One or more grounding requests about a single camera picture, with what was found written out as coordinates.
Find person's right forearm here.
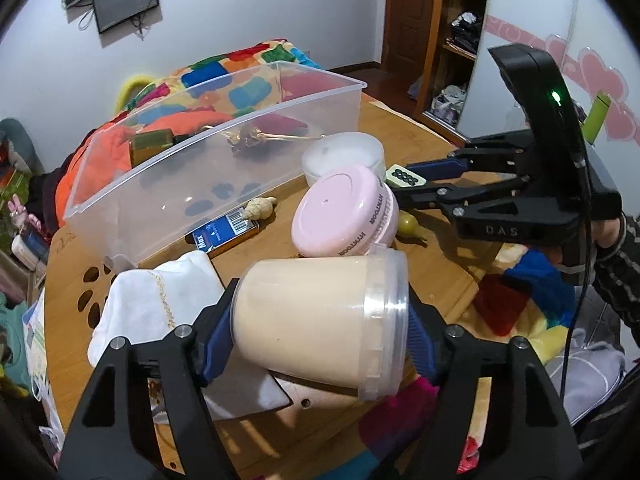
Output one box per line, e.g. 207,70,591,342
590,212,640,321

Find pile of toys and boxes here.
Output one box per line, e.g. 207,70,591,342
0,160,51,271

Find wooden door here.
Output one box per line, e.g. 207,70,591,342
382,0,446,93

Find green gourd with cord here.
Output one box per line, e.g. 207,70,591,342
397,210,429,241

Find person's right hand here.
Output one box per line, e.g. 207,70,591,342
592,216,622,250

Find small wall monitor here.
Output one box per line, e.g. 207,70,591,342
92,0,161,35

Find white round container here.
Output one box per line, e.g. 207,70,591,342
301,132,387,188

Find grey-green chair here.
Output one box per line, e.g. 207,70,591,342
0,117,41,171

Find blue card box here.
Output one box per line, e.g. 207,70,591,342
186,212,261,260

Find white cloth pouch gold chain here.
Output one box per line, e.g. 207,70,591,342
87,251,295,421

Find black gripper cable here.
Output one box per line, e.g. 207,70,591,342
559,160,593,403

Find pink round jar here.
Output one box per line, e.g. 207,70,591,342
291,164,401,258

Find grey cloth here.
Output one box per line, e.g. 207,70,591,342
545,340,627,423

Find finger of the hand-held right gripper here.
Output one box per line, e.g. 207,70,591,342
396,175,536,221
405,127,538,181

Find green bottle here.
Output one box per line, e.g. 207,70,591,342
584,91,612,145

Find white tile with green dots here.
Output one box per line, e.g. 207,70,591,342
386,164,427,188

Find colourful patchwork blanket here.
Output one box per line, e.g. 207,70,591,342
52,37,586,480

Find gold box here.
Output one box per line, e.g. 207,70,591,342
129,129,175,167

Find beige seashell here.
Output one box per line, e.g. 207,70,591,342
239,197,277,222

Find wooden desktop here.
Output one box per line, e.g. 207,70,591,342
44,95,506,480

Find beige jar with clear lid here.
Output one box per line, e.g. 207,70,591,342
231,244,411,402

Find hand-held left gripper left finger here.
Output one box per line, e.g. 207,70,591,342
57,277,242,480

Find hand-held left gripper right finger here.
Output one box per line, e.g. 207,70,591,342
406,285,583,480

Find wooden wardrobe shelf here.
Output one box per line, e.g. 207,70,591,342
417,0,493,133

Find yellow ring cushion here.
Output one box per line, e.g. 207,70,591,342
114,74,157,111

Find white wardrobe door pink hearts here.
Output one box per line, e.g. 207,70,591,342
457,0,640,151

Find clear plastic bin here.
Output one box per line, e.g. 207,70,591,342
62,60,368,271

